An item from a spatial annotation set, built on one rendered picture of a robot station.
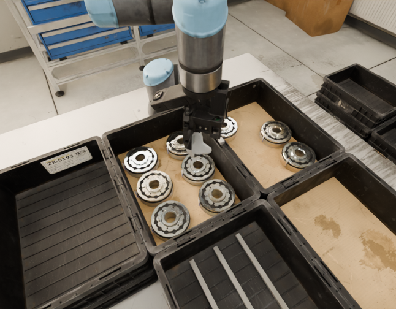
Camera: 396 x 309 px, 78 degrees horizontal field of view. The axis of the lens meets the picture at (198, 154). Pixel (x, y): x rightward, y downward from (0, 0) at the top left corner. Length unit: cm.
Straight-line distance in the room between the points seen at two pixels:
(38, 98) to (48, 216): 202
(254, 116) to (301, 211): 39
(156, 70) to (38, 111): 178
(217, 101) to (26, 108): 234
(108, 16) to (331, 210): 71
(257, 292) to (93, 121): 92
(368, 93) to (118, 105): 150
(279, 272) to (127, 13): 63
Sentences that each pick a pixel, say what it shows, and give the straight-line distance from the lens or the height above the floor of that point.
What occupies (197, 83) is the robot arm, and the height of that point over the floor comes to 122.
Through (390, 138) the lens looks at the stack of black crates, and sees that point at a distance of 185.
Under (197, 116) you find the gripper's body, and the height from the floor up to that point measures 113.
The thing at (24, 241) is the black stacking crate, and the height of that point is 83.
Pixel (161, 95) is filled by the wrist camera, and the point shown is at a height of 114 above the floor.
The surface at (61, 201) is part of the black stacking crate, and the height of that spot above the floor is 83.
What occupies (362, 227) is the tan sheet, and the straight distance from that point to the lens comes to 82.
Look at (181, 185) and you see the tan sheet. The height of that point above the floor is 83.
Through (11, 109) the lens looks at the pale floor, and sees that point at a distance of 275.
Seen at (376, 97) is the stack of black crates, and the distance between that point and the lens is 190.
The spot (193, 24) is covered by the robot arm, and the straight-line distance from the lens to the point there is 37.
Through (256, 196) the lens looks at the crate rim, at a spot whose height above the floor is 93.
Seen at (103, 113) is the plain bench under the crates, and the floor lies 70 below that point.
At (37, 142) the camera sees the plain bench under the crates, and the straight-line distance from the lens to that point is 121.
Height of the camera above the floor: 147
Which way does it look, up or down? 52 degrees down
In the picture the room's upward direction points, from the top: straight up
